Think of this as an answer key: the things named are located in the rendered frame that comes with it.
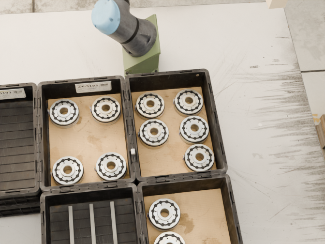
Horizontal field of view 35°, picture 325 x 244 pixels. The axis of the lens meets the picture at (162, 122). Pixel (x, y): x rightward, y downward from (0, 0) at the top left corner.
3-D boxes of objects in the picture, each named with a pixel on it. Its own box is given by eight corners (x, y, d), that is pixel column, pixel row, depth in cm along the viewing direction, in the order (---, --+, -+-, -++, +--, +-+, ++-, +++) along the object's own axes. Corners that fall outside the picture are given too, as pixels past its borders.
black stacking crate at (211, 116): (125, 92, 193) (124, 75, 183) (203, 85, 196) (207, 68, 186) (136, 193, 175) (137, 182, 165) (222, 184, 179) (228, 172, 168)
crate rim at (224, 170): (124, 78, 184) (124, 74, 182) (207, 71, 188) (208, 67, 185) (136, 184, 167) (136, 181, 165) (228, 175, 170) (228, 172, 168)
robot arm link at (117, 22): (112, 47, 197) (87, 31, 187) (113, 17, 203) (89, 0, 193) (137, 37, 191) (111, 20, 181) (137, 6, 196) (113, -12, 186)
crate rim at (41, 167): (37, 85, 181) (36, 81, 179) (124, 78, 184) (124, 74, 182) (41, 194, 163) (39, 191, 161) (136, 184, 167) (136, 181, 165)
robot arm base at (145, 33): (124, 33, 211) (108, 22, 204) (153, 14, 204) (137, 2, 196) (129, 63, 204) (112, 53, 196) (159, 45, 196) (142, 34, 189)
